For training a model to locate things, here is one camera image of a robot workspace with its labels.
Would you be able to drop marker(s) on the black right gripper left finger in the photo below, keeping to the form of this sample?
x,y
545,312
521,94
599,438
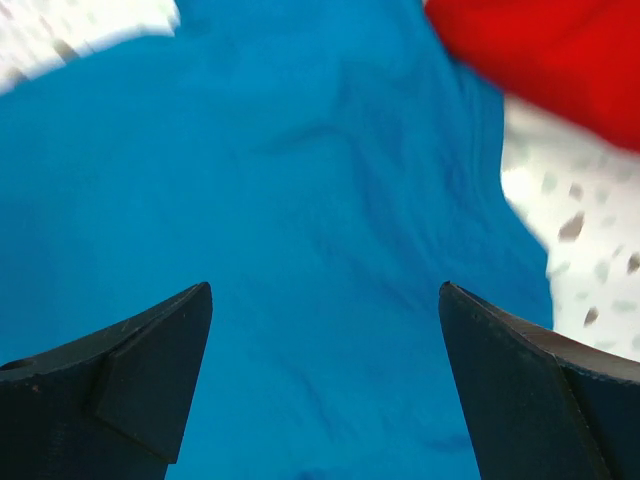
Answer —
x,y
111,405

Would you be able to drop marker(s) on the blue t shirt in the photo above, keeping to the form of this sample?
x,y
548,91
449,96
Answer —
x,y
325,166

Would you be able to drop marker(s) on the red folded t shirt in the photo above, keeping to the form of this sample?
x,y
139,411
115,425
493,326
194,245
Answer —
x,y
576,59

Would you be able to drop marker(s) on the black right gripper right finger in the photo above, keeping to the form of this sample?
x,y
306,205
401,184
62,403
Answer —
x,y
537,404

